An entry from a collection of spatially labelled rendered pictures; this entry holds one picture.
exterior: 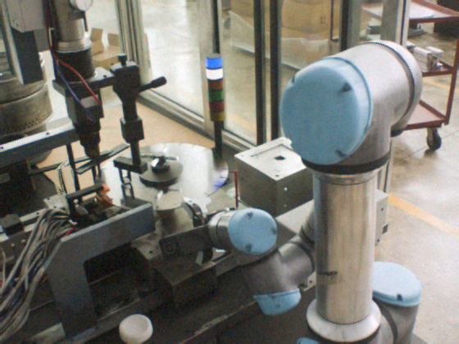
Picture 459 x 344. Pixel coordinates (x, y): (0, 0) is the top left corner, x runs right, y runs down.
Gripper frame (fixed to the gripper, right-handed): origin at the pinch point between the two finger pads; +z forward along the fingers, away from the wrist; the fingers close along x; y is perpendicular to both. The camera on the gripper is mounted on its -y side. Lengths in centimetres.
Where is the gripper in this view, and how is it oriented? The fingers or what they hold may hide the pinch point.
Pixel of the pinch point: (188, 232)
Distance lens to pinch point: 117.9
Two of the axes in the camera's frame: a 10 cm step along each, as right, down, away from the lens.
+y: 9.0, -2.3, 3.6
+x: -2.5, -9.7, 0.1
